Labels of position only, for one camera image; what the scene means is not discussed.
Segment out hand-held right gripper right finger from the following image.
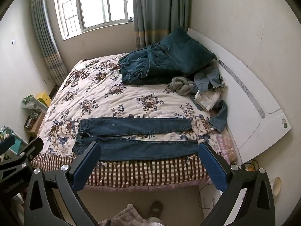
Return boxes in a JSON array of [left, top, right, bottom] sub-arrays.
[[198, 142, 276, 226]]

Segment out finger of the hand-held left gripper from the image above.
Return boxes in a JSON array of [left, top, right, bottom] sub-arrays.
[[16, 137, 45, 167], [0, 135, 16, 156]]

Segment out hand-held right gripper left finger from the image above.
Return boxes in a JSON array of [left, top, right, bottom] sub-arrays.
[[24, 141, 102, 226]]

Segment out dark blue denim pants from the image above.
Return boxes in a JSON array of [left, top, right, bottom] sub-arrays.
[[72, 117, 204, 162]]

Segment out teal storage box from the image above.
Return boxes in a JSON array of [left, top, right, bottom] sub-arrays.
[[0, 125, 24, 157]]

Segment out pink floral mattress cover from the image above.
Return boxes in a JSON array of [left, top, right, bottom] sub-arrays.
[[210, 129, 238, 164]]

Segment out green plastic bag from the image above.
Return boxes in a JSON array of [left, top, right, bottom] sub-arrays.
[[22, 95, 49, 114]]

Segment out yellow box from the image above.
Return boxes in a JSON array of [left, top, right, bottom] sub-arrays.
[[35, 92, 52, 108]]

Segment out blue denim cloth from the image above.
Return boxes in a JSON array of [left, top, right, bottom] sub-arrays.
[[209, 100, 228, 133]]

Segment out brown checked bed sheet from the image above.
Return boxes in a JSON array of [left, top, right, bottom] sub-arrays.
[[32, 151, 232, 187]]

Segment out round white object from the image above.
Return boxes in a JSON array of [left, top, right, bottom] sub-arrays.
[[268, 176, 282, 197]]

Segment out person's fluffy grey trouser leg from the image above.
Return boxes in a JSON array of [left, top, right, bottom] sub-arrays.
[[99, 203, 151, 226]]

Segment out floral fleece blanket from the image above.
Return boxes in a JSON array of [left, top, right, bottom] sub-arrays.
[[39, 54, 224, 158]]

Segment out white printed cloth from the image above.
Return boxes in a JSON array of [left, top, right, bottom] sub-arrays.
[[194, 87, 223, 111]]

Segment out person's grey slipper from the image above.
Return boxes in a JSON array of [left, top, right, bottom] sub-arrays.
[[147, 201, 164, 220]]

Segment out white bed headboard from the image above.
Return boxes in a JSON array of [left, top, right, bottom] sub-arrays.
[[187, 28, 292, 165]]

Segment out grey fluffy cloth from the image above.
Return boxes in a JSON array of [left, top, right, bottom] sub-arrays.
[[170, 76, 196, 96]]

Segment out faded blue denim garment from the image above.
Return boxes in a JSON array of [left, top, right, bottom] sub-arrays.
[[194, 64, 227, 94]]

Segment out grey striped curtain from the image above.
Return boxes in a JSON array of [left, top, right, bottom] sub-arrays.
[[30, 0, 69, 87], [132, 0, 192, 50]]

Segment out dark teal velvet blanket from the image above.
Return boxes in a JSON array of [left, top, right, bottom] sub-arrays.
[[118, 42, 184, 85]]

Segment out dark teal pillow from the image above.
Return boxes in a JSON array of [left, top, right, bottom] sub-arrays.
[[160, 26, 218, 77]]

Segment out white framed window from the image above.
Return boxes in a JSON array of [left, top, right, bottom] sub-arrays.
[[53, 0, 135, 40]]

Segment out black cable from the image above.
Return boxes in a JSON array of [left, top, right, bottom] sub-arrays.
[[197, 186, 222, 210]]

